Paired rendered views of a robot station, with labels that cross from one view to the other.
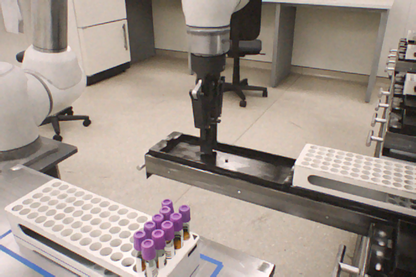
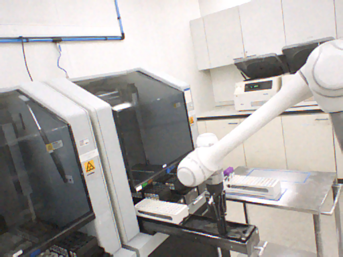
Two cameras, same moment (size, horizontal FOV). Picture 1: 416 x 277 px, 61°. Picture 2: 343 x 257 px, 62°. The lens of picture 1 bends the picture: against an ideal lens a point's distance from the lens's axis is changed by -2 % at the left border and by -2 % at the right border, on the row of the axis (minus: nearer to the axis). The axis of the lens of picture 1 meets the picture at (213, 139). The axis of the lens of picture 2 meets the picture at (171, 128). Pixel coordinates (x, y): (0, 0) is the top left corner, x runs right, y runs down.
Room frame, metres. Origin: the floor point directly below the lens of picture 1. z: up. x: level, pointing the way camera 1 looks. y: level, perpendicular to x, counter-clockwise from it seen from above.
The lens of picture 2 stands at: (1.90, 0.11, 1.52)
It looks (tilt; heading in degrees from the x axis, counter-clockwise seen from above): 11 degrees down; 192
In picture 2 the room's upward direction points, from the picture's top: 11 degrees counter-clockwise
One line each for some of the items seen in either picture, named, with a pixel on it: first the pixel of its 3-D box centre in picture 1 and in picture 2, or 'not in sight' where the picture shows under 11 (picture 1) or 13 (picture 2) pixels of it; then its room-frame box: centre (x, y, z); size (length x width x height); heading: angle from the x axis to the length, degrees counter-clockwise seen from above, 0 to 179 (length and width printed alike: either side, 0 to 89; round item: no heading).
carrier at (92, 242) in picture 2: not in sight; (86, 249); (0.89, -0.58, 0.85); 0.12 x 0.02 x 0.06; 153
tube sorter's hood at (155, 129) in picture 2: not in sight; (128, 122); (0.22, -0.50, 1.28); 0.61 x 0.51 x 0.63; 153
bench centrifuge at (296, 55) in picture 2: not in sight; (311, 71); (-1.63, 1.10, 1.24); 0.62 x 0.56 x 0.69; 154
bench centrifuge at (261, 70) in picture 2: not in sight; (261, 81); (-1.89, 0.58, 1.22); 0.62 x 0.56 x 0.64; 151
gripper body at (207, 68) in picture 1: (208, 73); (216, 191); (0.75, 0.01, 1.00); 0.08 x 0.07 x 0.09; 153
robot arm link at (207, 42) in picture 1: (208, 39); (213, 175); (0.75, 0.01, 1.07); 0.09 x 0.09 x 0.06
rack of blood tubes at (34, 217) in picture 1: (99, 237); (250, 185); (0.40, 0.17, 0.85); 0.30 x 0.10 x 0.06; 61
